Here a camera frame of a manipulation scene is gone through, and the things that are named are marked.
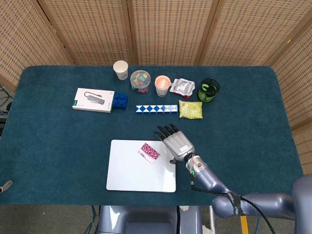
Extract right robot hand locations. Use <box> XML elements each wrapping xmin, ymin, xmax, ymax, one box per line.
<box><xmin>154</xmin><ymin>123</ymin><xmax>195</xmax><ymax>164</ymax></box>

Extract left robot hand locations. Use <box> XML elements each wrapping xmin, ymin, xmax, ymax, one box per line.
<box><xmin>0</xmin><ymin>179</ymin><xmax>14</xmax><ymax>194</ymax></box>

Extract pink patterned packet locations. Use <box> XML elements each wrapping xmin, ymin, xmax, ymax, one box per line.
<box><xmin>137</xmin><ymin>142</ymin><xmax>161</xmax><ymax>164</ymax></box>

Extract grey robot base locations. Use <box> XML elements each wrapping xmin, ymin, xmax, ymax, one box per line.
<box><xmin>97</xmin><ymin>205</ymin><xmax>203</xmax><ymax>234</ymax></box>

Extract yellow snack package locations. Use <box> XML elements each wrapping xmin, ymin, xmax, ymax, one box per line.
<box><xmin>178</xmin><ymin>99</ymin><xmax>203</xmax><ymax>120</ymax></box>

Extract white board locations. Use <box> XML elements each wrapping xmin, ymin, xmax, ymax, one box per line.
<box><xmin>106</xmin><ymin>139</ymin><xmax>177</xmax><ymax>193</ymax></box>

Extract silver red foil packet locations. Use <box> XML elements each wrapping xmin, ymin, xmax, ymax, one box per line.
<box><xmin>170</xmin><ymin>78</ymin><xmax>196</xmax><ymax>99</ymax></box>

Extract blue white snake puzzle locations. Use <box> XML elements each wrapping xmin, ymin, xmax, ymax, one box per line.
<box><xmin>135</xmin><ymin>105</ymin><xmax>178</xmax><ymax>115</ymax></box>

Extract green item in pen holder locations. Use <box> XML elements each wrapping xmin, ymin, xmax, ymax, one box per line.
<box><xmin>198</xmin><ymin>84</ymin><xmax>215</xmax><ymax>102</ymax></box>

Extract white paper cup orange inside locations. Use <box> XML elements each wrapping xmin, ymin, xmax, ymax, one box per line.
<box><xmin>154</xmin><ymin>75</ymin><xmax>171</xmax><ymax>97</ymax></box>

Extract black mesh pen holder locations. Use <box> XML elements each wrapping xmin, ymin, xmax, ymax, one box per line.
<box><xmin>197</xmin><ymin>78</ymin><xmax>220</xmax><ymax>104</ymax></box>

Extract teal table cover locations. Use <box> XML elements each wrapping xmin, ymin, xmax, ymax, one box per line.
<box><xmin>0</xmin><ymin>65</ymin><xmax>304</xmax><ymax>207</ymax></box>

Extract blue building block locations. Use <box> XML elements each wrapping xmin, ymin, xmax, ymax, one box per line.
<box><xmin>112</xmin><ymin>93</ymin><xmax>128</xmax><ymax>110</ymax></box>

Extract clear jar of binder clips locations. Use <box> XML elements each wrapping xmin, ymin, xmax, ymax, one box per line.
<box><xmin>130</xmin><ymin>70</ymin><xmax>152</xmax><ymax>94</ymax></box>

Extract white paper cup floral print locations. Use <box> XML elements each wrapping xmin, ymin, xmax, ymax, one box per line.
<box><xmin>113</xmin><ymin>60</ymin><xmax>129</xmax><ymax>80</ymax></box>

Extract white usb hub box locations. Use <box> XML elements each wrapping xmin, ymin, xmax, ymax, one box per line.
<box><xmin>72</xmin><ymin>87</ymin><xmax>115</xmax><ymax>114</ymax></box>

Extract woven folding screen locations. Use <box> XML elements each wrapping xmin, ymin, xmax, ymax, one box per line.
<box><xmin>0</xmin><ymin>0</ymin><xmax>312</xmax><ymax>176</ymax></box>

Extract black floor cables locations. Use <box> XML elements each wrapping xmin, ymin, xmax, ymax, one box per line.
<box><xmin>0</xmin><ymin>85</ymin><xmax>13</xmax><ymax>116</ymax></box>

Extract blue floor cable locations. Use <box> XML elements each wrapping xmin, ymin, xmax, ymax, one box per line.
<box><xmin>84</xmin><ymin>206</ymin><xmax>98</xmax><ymax>234</ymax></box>

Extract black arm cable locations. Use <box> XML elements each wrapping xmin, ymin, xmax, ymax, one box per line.
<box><xmin>190</xmin><ymin>170</ymin><xmax>277</xmax><ymax>234</ymax></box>

